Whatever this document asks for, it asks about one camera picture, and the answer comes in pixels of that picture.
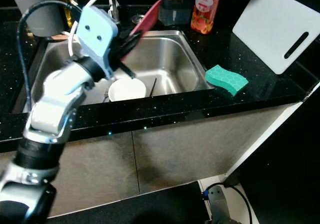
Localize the white hose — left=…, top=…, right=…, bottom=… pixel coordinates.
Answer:
left=69, top=0, right=121, bottom=67

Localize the black sponge holder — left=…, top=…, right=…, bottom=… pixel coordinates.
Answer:
left=159, top=0, right=187, bottom=26

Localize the white cutting board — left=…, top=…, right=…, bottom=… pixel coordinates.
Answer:
left=232, top=0, right=320, bottom=75

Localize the white round dish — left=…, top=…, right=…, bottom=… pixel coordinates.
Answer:
left=108, top=77, right=148, bottom=102

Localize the orange dish soap bottle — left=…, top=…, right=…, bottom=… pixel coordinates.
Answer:
left=191, top=0, right=226, bottom=34

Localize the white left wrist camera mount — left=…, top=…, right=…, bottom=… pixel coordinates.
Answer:
left=77, top=5, right=121, bottom=80

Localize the metal kitchen tap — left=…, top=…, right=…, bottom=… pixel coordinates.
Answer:
left=105, top=0, right=123, bottom=22

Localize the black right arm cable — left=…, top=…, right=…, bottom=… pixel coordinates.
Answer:
left=205, top=183, right=254, bottom=224

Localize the grey thermos with red sticker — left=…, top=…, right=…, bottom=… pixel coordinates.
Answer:
left=10, top=0, right=66, bottom=37

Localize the stainless steel sink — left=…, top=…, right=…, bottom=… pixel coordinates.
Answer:
left=14, top=30, right=215, bottom=114

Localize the pink round plate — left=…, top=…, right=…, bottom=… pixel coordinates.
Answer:
left=120, top=0, right=164, bottom=60

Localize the green sponge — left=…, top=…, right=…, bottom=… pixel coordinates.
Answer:
left=204, top=64, right=250, bottom=96

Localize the beige cabinet front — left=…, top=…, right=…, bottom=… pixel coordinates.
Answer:
left=0, top=102, right=306, bottom=220

